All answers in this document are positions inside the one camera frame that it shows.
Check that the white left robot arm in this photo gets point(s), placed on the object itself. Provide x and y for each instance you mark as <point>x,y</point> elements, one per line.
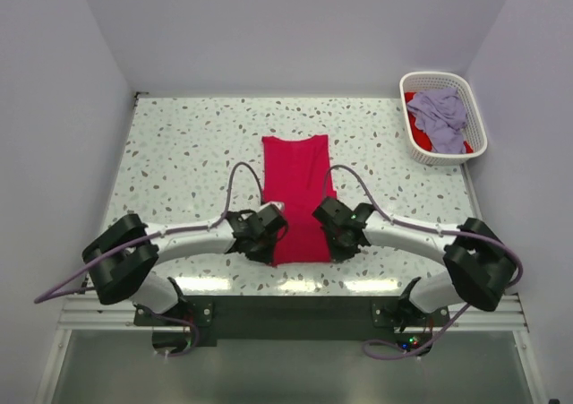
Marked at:
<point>120,261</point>

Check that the aluminium extrusion rail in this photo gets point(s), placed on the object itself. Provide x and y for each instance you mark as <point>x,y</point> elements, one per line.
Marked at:
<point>84,312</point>

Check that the lavender t shirt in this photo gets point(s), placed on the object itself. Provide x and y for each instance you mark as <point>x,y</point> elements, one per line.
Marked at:
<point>442,116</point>

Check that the white perforated laundry basket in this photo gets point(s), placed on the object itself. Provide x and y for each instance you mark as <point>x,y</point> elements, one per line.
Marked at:
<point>474,132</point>

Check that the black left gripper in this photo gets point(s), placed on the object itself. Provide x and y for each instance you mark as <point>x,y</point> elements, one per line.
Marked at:
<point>266,257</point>

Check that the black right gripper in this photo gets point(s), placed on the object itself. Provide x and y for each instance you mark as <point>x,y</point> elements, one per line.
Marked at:
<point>339,255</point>

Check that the red t shirt in basket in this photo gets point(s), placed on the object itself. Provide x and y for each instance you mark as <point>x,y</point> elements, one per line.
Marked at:
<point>421,138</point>

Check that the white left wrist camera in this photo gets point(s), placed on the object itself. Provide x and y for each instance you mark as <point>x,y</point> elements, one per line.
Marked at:
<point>280,206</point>

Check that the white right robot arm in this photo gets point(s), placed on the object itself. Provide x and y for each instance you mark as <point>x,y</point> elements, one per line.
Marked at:
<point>478,266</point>

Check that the crimson red t shirt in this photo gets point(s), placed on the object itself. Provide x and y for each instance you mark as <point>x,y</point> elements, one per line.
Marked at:
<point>295,174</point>

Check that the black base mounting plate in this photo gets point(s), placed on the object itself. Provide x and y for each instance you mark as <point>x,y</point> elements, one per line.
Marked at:
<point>289,318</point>

